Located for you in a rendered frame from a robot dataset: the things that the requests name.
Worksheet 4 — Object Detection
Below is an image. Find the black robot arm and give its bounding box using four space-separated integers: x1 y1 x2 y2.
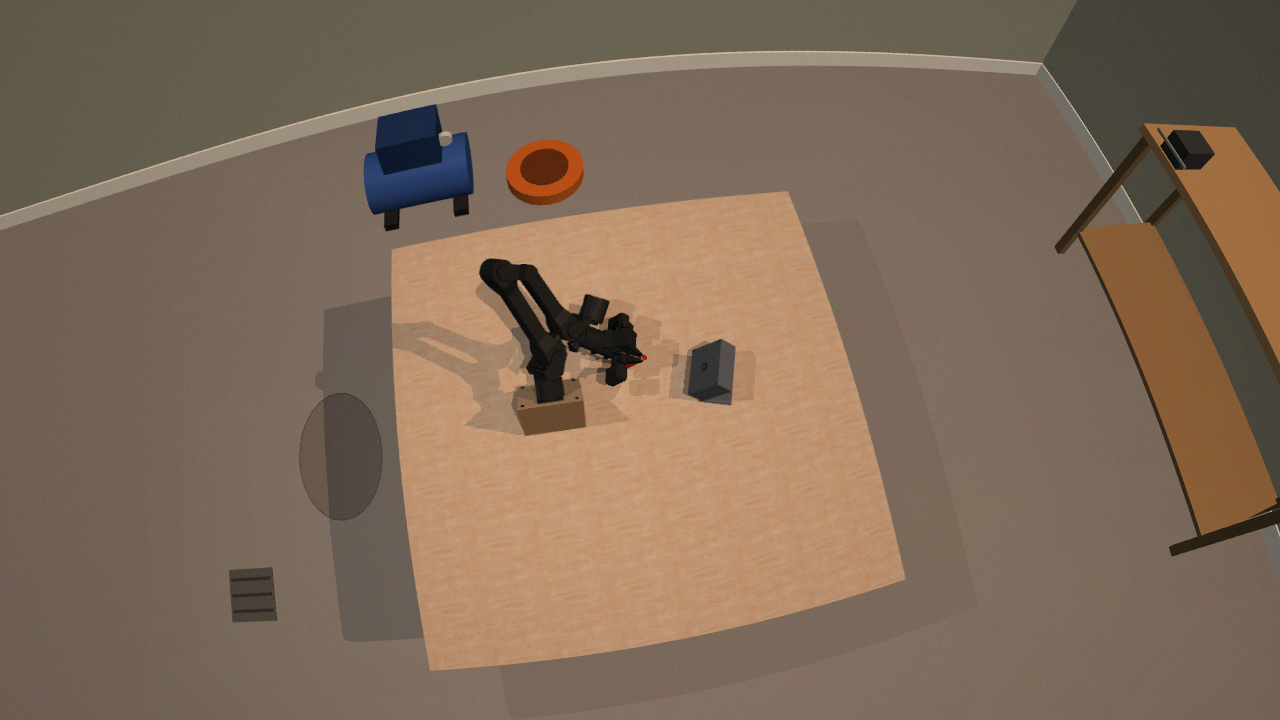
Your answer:
479 258 637 404

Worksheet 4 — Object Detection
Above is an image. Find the dark grey sloped panel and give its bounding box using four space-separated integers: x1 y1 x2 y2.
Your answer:
689 340 736 405

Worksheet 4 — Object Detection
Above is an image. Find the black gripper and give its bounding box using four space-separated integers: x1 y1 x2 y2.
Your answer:
591 313 643 387

